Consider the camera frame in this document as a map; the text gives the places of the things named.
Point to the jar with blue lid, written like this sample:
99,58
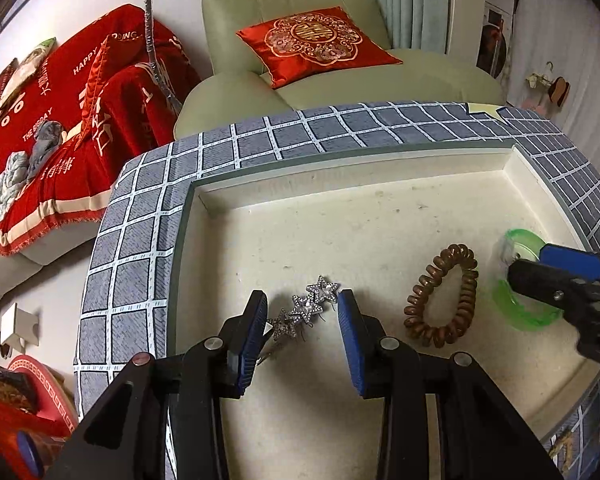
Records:
27,455

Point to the grey jewelry tray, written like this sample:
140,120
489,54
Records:
330,240

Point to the photo print cushion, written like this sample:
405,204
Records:
32,60

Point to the green leather armchair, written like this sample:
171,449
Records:
240,20

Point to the grey blue garment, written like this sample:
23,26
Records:
44,145

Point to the red embroidered cushion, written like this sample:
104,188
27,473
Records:
320,45

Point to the brown hanging ornament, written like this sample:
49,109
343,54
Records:
560,91

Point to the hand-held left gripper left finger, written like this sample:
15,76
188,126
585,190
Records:
254,340

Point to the red round stool fret pattern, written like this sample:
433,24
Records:
45,390

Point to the rhinestone star hair clip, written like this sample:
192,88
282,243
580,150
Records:
306,307

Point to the red satin cushion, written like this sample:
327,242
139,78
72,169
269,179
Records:
94,85

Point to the white cardboard box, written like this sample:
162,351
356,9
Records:
20,327

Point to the light blue garment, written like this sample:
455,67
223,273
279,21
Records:
5,180

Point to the red gift bag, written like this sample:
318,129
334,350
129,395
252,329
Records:
10,425

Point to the red blanket covered sofa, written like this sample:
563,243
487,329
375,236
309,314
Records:
125,55

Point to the blue checked tablecloth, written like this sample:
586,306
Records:
130,260

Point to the grey sofa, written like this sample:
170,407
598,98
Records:
10,272

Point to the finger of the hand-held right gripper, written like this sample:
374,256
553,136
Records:
572,261
532,277

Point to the white hanging ornament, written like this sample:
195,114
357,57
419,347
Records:
533,80

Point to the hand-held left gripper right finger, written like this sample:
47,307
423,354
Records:
352,345

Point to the white laundry machine black door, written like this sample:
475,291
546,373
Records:
492,40

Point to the flexible phone stand pole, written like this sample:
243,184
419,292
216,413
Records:
152,35

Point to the green translucent bangle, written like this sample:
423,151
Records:
522,318

